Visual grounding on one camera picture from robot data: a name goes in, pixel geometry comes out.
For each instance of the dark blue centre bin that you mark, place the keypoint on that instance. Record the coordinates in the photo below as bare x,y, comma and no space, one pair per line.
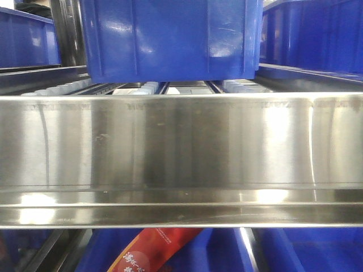
170,41

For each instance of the dark blue lower right bin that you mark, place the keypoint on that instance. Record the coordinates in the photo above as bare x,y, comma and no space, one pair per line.
312,249

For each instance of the dark blue bin left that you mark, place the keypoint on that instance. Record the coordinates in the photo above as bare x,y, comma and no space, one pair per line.
27,40

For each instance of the white roller track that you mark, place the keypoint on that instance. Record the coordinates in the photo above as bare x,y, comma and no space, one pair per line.
86,87

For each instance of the red snack package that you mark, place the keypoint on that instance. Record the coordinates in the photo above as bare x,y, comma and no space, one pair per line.
152,248

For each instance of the stainless steel shelf rail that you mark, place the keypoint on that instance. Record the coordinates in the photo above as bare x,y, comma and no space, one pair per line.
252,160

